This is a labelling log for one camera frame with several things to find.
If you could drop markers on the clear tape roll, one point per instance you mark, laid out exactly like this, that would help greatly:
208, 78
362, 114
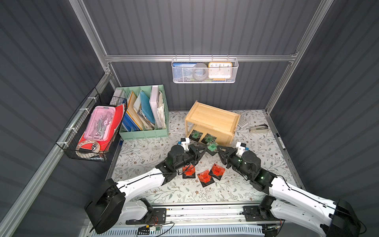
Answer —
89, 145

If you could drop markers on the teal folder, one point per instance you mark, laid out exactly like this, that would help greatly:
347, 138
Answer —
146, 108

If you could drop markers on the red tea bag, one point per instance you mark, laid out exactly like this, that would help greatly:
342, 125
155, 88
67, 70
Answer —
217, 171
205, 178
188, 172

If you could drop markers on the grey tape roll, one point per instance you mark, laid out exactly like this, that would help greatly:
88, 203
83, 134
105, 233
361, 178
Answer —
200, 72

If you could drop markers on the white binder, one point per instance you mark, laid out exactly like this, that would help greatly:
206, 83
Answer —
154, 102

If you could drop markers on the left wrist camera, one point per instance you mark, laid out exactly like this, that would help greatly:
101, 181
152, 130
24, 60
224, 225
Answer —
185, 142

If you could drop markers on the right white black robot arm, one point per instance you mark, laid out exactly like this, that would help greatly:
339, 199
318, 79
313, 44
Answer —
287, 202

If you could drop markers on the red folder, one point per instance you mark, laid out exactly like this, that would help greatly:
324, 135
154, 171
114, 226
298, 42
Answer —
120, 109

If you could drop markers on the wooden two-tier shelf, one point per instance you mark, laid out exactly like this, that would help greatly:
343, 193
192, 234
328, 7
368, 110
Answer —
211, 120

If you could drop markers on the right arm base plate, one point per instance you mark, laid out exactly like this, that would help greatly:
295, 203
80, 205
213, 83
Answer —
255, 213

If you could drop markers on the red tea bag bottom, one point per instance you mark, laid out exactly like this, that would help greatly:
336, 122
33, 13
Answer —
205, 178

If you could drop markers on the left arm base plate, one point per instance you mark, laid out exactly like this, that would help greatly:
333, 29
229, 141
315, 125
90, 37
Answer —
157, 215

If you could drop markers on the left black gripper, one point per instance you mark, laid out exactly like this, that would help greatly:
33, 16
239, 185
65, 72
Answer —
192, 154

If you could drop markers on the green tea bag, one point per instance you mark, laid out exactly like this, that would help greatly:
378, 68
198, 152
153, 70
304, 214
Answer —
208, 138
212, 148
195, 135

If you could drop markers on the yellow white clock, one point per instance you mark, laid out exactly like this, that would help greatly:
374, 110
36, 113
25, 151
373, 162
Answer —
220, 70

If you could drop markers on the black wire basket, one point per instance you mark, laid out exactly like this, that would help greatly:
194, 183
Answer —
69, 141

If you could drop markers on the green file organizer box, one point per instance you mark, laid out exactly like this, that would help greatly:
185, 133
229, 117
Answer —
134, 124

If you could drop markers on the pink plastic tool case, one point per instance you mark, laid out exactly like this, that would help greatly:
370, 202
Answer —
100, 123

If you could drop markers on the grey stapler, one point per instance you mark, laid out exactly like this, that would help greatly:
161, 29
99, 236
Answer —
263, 128

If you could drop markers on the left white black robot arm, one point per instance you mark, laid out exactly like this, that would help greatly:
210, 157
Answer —
111, 202

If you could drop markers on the white calculator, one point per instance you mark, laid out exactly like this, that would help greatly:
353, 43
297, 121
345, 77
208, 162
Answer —
243, 123

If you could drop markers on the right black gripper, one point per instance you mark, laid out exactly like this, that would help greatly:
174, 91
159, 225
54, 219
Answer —
231, 156

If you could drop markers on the black marker pen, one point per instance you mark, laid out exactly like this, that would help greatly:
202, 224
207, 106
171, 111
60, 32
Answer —
281, 141

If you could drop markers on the blue box in basket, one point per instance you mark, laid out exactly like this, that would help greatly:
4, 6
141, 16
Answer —
182, 72

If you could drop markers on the white mesh wall basket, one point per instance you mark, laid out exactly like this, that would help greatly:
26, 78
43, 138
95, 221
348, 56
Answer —
207, 61

